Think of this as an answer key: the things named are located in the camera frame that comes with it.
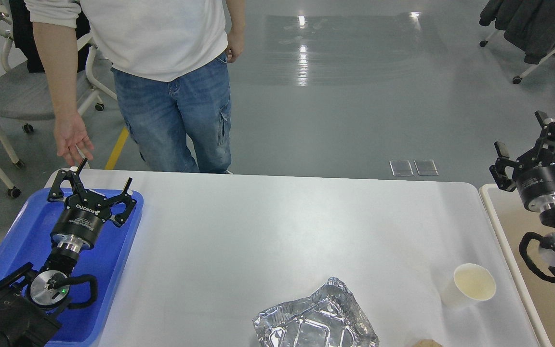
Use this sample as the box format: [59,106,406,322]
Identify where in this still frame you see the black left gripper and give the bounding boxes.
[48,158,137,250]

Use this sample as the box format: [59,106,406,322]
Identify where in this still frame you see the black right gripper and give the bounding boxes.
[489,111,555,213]

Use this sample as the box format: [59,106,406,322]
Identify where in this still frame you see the white paper cup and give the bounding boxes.
[440,263,496,309]

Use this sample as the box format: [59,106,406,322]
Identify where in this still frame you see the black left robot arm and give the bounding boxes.
[0,167,143,347]

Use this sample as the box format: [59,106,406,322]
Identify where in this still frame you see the person's right hand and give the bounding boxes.
[53,112,94,166]

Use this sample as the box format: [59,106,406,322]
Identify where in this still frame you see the person's left hand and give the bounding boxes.
[225,29,245,63]

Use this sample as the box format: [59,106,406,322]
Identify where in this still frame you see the blue plastic tray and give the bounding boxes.
[0,188,144,347]

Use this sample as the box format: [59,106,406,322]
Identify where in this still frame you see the right floor outlet plate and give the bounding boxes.
[414,160,439,176]

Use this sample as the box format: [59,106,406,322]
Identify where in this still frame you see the floor outlet plate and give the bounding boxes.
[389,160,414,176]
[414,160,439,176]

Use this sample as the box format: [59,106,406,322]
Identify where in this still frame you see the grey white office chair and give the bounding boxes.
[0,0,118,199]

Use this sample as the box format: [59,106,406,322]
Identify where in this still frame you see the left floor outlet plate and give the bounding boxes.
[389,160,414,176]

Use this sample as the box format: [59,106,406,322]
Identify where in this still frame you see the dark grey coat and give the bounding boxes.
[479,0,555,65]

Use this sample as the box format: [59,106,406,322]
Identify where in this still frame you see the beige plastic bin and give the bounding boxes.
[479,184,555,347]

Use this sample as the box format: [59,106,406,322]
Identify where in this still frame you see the person in white shirt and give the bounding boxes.
[45,0,246,174]

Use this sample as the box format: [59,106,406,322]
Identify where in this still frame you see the black jacket on chair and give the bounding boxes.
[9,0,90,76]

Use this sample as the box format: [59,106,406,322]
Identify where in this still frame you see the brown crumpled paper piece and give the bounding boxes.
[412,339,443,347]

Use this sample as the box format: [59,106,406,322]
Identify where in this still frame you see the crumpled aluminium foil tray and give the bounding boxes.
[253,277,379,347]

